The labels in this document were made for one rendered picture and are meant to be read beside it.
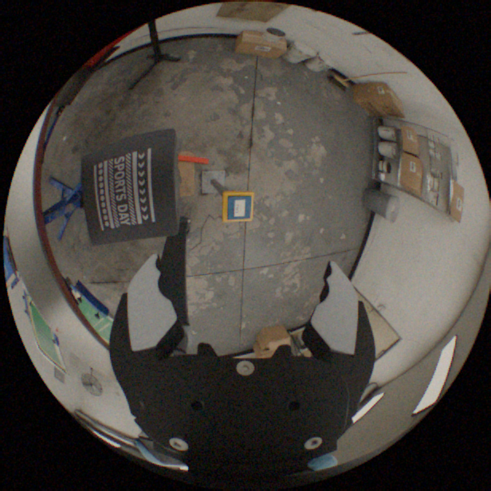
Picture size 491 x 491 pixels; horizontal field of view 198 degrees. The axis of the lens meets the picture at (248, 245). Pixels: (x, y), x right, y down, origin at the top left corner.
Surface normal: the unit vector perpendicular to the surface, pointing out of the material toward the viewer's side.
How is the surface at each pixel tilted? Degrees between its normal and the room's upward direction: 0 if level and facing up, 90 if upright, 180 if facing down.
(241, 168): 0
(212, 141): 0
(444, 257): 90
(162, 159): 0
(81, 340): 58
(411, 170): 90
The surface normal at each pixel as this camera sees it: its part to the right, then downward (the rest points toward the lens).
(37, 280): 0.97, 0.17
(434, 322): -0.95, 0.10
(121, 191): 0.31, 0.48
